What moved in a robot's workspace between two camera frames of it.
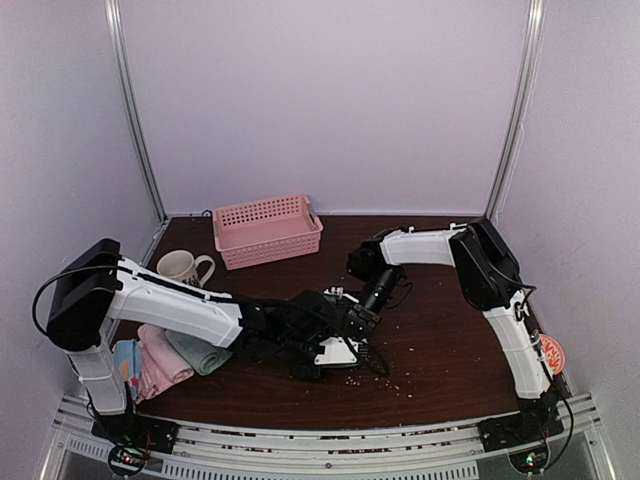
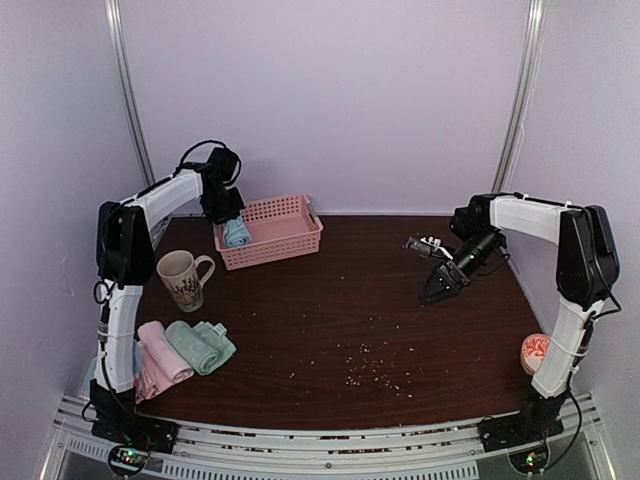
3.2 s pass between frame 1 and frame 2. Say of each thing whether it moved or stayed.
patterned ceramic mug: stayed
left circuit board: stayed
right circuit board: stayed
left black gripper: moved
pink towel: stayed
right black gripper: moved
